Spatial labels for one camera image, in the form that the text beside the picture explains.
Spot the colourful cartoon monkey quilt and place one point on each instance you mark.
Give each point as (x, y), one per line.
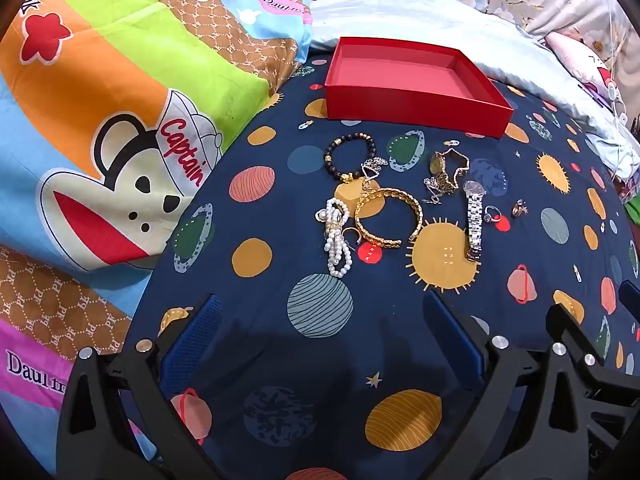
(100, 60)

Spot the navy planet print blanket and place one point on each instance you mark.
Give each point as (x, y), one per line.
(280, 200)

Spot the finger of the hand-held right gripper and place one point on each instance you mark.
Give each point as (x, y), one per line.
(630, 292)
(566, 322)

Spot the light blue blanket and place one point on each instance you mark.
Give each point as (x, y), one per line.
(500, 35)

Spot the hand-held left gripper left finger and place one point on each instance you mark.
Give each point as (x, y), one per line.
(192, 340)

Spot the pink cartoon pillow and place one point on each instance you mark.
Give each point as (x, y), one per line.
(575, 55)

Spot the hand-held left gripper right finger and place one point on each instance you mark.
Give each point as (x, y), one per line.
(452, 332)

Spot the red cardboard box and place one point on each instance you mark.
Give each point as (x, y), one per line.
(400, 95)

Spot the gold wristwatch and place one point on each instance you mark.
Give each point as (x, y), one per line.
(437, 162)

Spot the gold bangle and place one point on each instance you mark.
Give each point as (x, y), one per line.
(367, 230)

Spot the silver wristwatch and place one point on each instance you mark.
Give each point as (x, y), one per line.
(474, 220)

